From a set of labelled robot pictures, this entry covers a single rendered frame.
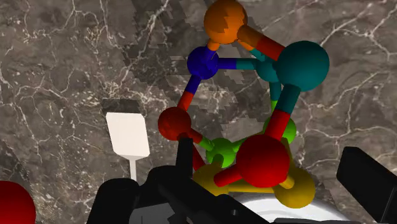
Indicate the red ball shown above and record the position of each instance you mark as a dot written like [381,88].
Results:
[14,204]

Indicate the white plate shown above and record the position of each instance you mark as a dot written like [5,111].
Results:
[288,211]

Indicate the white spatula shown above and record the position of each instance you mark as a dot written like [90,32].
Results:
[127,133]

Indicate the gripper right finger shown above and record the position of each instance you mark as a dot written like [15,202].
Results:
[369,180]

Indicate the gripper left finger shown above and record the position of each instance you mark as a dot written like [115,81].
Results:
[185,158]

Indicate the colourful ball and stick toy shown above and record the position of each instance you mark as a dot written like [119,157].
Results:
[262,159]

